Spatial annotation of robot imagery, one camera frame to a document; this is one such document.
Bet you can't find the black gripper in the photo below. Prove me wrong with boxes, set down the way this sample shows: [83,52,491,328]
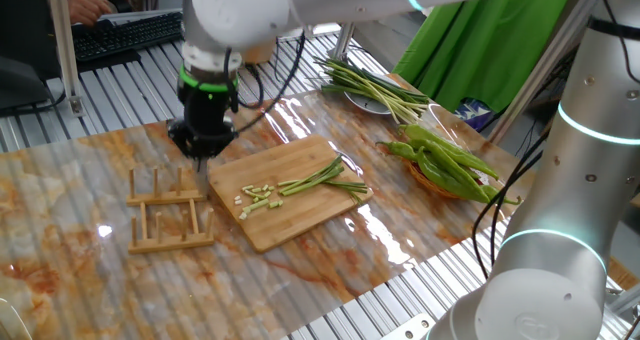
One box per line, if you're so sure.
[167,87,239,160]

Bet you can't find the uncut green garlic stalks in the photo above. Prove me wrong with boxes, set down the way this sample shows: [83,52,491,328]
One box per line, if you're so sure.
[276,154,370,205]

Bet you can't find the bamboo cutting board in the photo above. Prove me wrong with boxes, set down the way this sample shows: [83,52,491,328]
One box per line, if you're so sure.
[207,133,375,255]

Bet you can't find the long cut green garlic piece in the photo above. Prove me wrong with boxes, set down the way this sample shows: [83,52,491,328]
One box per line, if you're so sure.
[242,198,270,215]

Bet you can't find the bunch of green garlic stalks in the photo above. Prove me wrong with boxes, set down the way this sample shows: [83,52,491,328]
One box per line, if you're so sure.
[314,57,431,126]

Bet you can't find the person's bare hand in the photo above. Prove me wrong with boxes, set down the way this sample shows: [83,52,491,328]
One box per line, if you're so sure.
[67,0,114,27]

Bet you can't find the wooden peg rack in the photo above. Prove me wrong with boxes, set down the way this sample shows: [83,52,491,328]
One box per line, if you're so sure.
[124,165,216,255]

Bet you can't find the black computer keyboard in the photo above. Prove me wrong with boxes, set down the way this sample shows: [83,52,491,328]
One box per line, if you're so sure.
[72,11,185,64]

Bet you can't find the clear glass dish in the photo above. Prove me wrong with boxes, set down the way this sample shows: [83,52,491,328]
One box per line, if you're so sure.
[327,138,366,179]

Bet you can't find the grey round plate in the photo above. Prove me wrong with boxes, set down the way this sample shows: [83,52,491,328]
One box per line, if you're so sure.
[343,74,401,116]

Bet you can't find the marble pattern table mat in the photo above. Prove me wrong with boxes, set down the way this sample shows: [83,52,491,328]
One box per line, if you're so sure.
[0,72,546,340]

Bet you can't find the black computer monitor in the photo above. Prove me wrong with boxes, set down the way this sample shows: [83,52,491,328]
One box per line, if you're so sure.
[0,0,64,114]

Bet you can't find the long green chili pepper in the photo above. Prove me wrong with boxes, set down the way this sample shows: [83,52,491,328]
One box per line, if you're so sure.
[414,146,484,202]
[409,138,492,205]
[398,123,500,181]
[479,183,522,206]
[375,139,420,162]

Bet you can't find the woven wicker basket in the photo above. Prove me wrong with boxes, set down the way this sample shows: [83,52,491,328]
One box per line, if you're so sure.
[402,157,485,201]

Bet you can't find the blue patterned bag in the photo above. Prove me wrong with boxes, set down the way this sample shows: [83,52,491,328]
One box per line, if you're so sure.
[452,98,494,132]

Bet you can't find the white metal mounting plate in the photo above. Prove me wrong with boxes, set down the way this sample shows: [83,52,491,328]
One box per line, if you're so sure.
[379,312,437,340]

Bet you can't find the green cloth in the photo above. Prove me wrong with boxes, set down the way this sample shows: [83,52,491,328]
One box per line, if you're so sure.
[392,0,579,114]

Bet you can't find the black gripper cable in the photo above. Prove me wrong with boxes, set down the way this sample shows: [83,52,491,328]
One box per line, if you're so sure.
[224,29,307,134]

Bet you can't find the black monitor cable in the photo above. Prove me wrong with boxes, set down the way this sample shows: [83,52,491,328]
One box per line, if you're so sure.
[0,90,69,117]

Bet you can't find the aluminium frame post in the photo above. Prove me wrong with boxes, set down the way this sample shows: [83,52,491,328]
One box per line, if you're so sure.
[487,0,601,146]
[43,0,85,117]
[329,22,357,61]

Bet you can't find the black cable bundle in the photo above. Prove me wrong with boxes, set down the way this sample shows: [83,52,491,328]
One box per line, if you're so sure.
[471,129,551,281]

